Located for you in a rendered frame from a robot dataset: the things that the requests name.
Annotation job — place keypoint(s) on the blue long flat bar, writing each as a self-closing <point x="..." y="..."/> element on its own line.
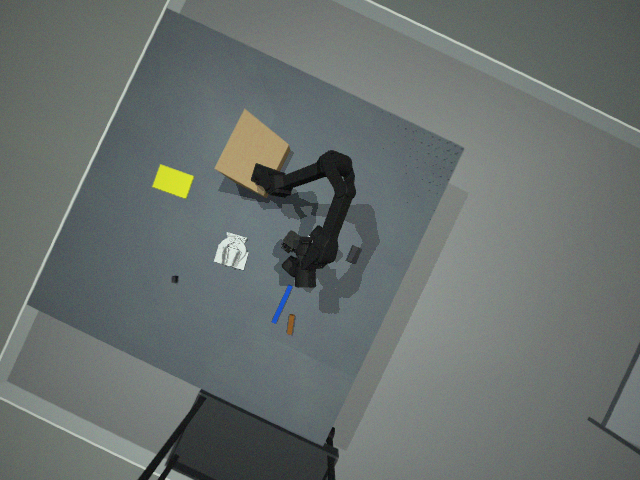
<point x="282" y="304"/>

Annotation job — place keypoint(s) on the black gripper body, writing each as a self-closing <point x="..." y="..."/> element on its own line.
<point x="289" y="265"/>

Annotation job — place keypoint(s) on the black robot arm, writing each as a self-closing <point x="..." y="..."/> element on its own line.
<point x="323" y="250"/>

